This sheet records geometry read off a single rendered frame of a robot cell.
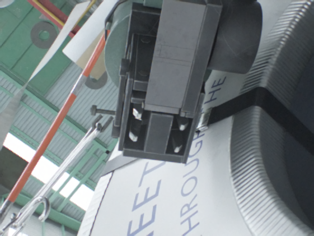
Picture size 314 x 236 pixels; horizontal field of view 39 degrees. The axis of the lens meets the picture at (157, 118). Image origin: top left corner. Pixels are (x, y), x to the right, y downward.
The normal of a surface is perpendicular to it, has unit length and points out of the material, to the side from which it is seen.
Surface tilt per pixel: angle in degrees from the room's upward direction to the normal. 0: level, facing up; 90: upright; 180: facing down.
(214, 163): 90
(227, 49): 68
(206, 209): 90
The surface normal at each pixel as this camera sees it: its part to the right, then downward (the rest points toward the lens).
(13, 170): 0.58, -0.24
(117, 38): 0.00, 0.59
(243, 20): 0.12, -0.21
